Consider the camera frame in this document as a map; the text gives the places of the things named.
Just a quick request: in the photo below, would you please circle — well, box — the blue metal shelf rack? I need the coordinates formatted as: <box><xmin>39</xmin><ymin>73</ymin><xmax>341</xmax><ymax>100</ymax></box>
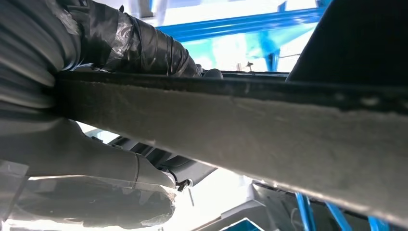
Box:
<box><xmin>150</xmin><ymin>0</ymin><xmax>393</xmax><ymax>231</ymax></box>

